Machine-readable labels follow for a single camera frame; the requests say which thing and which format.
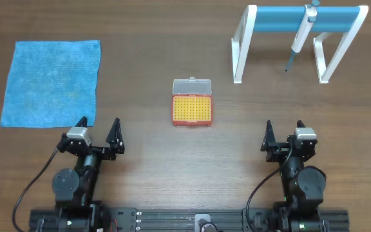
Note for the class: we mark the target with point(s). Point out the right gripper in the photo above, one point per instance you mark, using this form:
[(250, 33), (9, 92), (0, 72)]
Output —
[(298, 146)]

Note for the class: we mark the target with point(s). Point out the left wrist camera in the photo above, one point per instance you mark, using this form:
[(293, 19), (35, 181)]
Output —
[(78, 134)]

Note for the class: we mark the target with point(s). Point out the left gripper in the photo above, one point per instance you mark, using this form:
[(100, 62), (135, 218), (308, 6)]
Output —
[(103, 153)]

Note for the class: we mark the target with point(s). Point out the red and yellow tip box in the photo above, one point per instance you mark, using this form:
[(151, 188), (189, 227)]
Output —
[(192, 109)]

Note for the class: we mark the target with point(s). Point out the mounting rail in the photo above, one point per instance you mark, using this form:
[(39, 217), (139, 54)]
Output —
[(172, 220)]

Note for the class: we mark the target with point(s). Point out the blue cloth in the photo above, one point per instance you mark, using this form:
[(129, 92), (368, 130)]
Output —
[(51, 82)]

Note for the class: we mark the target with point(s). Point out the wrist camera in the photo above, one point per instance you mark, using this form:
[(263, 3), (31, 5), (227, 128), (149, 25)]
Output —
[(78, 134), (305, 133)]

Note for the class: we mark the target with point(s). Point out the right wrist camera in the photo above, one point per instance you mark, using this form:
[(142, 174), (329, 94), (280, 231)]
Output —
[(305, 133)]

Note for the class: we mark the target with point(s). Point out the white pipette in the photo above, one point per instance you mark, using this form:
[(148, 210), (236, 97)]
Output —
[(302, 32)]

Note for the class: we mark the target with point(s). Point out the white and blue stand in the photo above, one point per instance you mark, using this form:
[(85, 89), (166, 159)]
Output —
[(279, 19)]

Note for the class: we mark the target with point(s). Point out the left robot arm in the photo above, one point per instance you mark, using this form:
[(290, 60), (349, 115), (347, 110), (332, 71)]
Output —
[(65, 185)]

